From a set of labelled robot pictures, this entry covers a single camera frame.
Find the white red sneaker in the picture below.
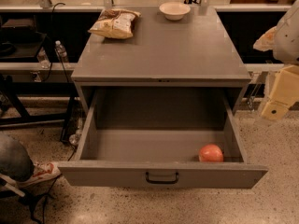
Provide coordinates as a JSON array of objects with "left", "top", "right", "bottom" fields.
[{"left": 17, "top": 161, "right": 61, "bottom": 188}]

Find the red apple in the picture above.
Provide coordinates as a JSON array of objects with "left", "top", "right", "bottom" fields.
[{"left": 199, "top": 144, "right": 224, "bottom": 162}]

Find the black drawer handle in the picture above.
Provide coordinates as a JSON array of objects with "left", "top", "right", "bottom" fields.
[{"left": 145, "top": 172, "right": 179, "bottom": 185}]

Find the person's leg in jeans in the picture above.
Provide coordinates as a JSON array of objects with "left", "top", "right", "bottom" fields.
[{"left": 0, "top": 133, "right": 35, "bottom": 182}]

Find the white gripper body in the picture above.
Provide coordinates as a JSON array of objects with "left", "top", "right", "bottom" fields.
[{"left": 273, "top": 0, "right": 299, "bottom": 64}]

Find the grey open top drawer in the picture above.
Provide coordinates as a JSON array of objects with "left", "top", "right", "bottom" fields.
[{"left": 59, "top": 87, "right": 267, "bottom": 189}]

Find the black cable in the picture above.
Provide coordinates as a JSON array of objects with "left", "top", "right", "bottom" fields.
[{"left": 29, "top": 2, "right": 78, "bottom": 224}]

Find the clear water bottle on shelf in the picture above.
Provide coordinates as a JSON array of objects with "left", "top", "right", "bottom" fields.
[{"left": 55, "top": 40, "right": 69, "bottom": 63}]

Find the water bottle on floor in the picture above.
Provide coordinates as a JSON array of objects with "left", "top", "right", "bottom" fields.
[{"left": 69, "top": 119, "right": 83, "bottom": 147}]

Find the white bowl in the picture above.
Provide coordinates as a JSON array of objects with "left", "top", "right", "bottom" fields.
[{"left": 159, "top": 2, "right": 191, "bottom": 21}]

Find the black side table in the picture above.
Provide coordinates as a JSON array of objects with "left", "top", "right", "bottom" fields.
[{"left": 0, "top": 16, "right": 78, "bottom": 142}]

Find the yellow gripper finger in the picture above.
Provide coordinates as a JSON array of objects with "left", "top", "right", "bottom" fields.
[
  {"left": 261, "top": 65, "right": 299, "bottom": 121},
  {"left": 253, "top": 26, "right": 277, "bottom": 51}
]

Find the grey metal cabinet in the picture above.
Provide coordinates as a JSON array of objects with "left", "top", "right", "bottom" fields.
[{"left": 72, "top": 7, "right": 249, "bottom": 109}]

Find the chip bag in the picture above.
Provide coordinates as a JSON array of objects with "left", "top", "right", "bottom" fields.
[{"left": 88, "top": 8, "right": 141, "bottom": 39}]

